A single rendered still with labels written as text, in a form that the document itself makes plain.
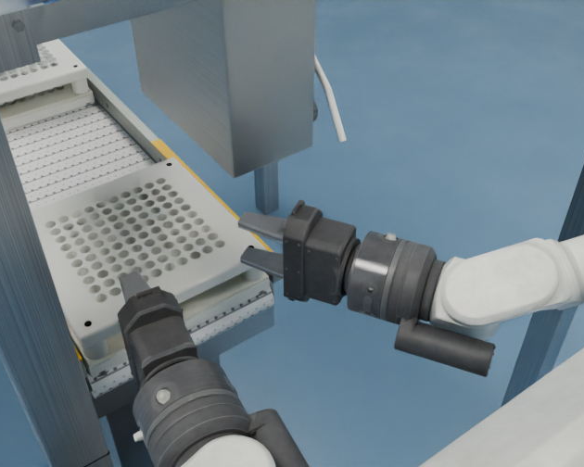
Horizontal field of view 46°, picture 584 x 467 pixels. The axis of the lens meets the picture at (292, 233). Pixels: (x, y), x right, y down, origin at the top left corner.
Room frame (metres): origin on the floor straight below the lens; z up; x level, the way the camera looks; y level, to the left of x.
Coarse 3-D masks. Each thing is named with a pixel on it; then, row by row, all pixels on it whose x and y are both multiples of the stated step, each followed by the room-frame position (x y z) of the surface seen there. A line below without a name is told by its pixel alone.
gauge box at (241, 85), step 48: (240, 0) 0.60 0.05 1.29; (288, 0) 0.63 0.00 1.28; (144, 48) 0.74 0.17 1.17; (192, 48) 0.64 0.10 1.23; (240, 48) 0.59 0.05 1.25; (288, 48) 0.63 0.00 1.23; (192, 96) 0.65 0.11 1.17; (240, 96) 0.59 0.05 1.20; (288, 96) 0.63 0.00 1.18; (240, 144) 0.59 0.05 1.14; (288, 144) 0.63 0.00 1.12
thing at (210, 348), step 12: (264, 312) 0.65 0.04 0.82; (240, 324) 0.63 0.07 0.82; (252, 324) 0.64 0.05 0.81; (264, 324) 0.65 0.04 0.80; (216, 336) 0.61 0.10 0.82; (228, 336) 0.62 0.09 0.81; (240, 336) 0.63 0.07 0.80; (252, 336) 0.64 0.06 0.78; (204, 348) 0.59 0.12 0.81; (216, 348) 0.60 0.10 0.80; (228, 348) 0.61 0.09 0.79; (132, 384) 0.53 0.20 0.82; (108, 396) 0.51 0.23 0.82; (120, 396) 0.52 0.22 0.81; (132, 396) 0.53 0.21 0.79; (96, 408) 0.50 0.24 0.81; (108, 408) 0.51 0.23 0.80
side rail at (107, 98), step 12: (96, 84) 1.09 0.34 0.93; (96, 96) 1.09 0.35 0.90; (108, 96) 1.05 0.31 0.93; (108, 108) 1.05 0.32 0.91; (120, 108) 1.01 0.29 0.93; (120, 120) 1.01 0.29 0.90; (132, 120) 0.97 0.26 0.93; (132, 132) 0.97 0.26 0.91; (144, 132) 0.94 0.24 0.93; (144, 144) 0.94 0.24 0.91; (156, 156) 0.90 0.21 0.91
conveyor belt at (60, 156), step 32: (32, 128) 1.01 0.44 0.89; (64, 128) 1.01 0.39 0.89; (96, 128) 1.01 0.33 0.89; (32, 160) 0.91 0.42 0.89; (64, 160) 0.91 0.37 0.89; (96, 160) 0.91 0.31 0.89; (128, 160) 0.91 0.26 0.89; (32, 192) 0.83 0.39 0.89; (64, 192) 0.83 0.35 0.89; (224, 320) 0.59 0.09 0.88; (96, 384) 0.49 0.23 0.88
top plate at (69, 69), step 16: (48, 48) 1.16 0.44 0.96; (64, 48) 1.16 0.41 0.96; (48, 64) 1.10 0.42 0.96; (64, 64) 1.10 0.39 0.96; (80, 64) 1.10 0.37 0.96; (16, 80) 1.04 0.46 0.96; (32, 80) 1.04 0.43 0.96; (48, 80) 1.05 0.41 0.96; (64, 80) 1.06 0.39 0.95; (0, 96) 1.00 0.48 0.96; (16, 96) 1.01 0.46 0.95
